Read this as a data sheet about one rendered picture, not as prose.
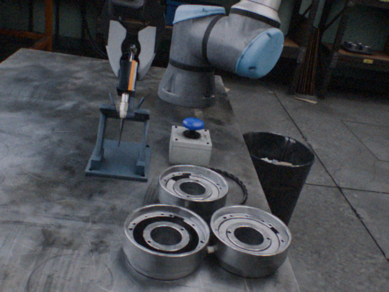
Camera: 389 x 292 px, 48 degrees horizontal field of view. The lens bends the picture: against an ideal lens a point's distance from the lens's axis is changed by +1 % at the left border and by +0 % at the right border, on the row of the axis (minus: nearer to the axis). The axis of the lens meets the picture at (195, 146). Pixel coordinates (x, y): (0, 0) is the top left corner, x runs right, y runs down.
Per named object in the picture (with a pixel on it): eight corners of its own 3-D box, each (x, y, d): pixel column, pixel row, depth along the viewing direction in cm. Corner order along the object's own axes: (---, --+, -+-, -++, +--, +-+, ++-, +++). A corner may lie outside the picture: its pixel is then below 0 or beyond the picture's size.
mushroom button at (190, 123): (201, 150, 78) (205, 126, 76) (179, 148, 77) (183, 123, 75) (199, 141, 81) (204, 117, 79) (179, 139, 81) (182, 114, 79)
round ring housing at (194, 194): (232, 225, 63) (238, 200, 61) (161, 226, 60) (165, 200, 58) (213, 186, 72) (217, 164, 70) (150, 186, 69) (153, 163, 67)
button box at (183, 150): (208, 168, 78) (212, 143, 76) (169, 163, 77) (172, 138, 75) (205, 148, 85) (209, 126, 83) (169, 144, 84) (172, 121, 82)
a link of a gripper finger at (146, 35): (157, 73, 75) (157, 18, 71) (156, 83, 70) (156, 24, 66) (139, 72, 75) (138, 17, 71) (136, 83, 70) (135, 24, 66)
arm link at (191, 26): (188, 51, 115) (196, -3, 109) (230, 65, 108) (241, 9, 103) (158, 55, 106) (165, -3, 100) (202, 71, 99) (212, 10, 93)
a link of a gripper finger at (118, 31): (123, 70, 75) (134, 17, 71) (118, 80, 69) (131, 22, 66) (105, 65, 74) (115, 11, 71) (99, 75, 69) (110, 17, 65)
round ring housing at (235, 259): (254, 223, 64) (260, 200, 62) (300, 272, 56) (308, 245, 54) (191, 236, 59) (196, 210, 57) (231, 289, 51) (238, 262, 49)
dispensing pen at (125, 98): (107, 142, 65) (123, 37, 68) (110, 146, 69) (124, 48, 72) (123, 144, 65) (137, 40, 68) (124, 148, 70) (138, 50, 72)
